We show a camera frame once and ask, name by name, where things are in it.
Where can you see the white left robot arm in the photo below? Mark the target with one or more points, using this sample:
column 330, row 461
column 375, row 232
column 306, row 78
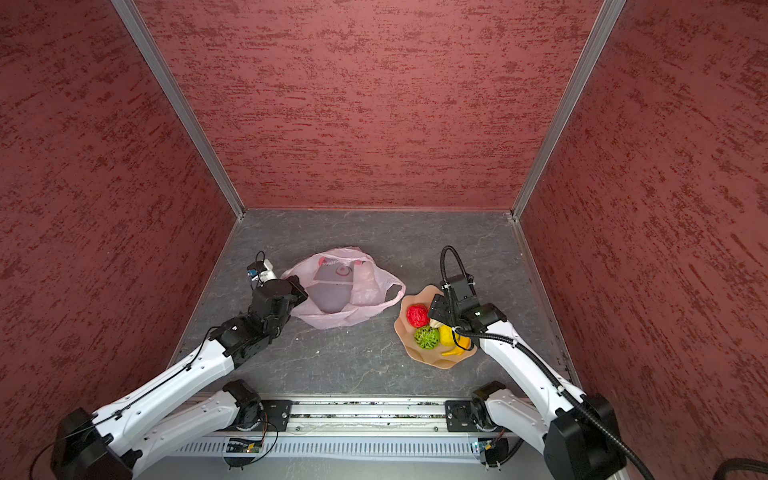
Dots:
column 122, row 439

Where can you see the yellow fake lemon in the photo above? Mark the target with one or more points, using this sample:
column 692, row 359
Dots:
column 447, row 336

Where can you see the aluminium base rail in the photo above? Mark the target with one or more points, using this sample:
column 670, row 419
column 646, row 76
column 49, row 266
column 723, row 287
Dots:
column 418, row 429

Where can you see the green fake fruit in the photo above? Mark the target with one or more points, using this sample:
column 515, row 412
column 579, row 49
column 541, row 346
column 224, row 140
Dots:
column 426, row 338

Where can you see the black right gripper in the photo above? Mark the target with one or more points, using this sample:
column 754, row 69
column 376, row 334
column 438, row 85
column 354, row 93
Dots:
column 438, row 307

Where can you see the right aluminium corner post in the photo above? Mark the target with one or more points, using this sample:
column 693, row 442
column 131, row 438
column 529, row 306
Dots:
column 605, row 22

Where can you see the yellow fake banana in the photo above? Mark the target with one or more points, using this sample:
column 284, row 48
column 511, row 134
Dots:
column 457, row 345

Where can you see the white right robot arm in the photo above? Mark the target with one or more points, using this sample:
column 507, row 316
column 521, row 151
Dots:
column 576, row 435

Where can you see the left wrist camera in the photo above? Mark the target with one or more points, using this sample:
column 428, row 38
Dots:
column 259, row 272

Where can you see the red fake fruit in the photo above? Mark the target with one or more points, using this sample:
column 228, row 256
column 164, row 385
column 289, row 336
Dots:
column 417, row 316

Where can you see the pink wavy bowl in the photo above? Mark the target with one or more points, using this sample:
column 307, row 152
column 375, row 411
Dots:
column 405, row 333

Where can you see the pink plastic bag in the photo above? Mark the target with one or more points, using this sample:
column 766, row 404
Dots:
column 345, row 287

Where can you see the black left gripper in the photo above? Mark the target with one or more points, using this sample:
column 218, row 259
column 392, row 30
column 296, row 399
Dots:
column 296, row 289

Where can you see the aluminium corner post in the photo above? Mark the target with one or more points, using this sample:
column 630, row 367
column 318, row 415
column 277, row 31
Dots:
column 135, row 25
column 605, row 22

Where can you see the left aluminium corner post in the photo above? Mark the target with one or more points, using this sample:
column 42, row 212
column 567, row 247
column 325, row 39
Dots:
column 135, row 25

